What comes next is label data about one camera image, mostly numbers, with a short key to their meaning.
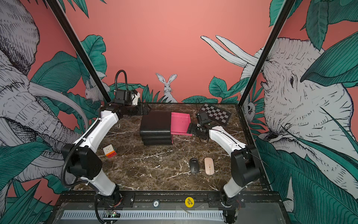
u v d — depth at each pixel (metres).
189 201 0.73
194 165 0.86
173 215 0.70
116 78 0.64
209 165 0.85
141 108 0.75
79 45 0.84
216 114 1.10
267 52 0.86
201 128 0.65
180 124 0.96
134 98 0.70
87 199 0.75
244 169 0.45
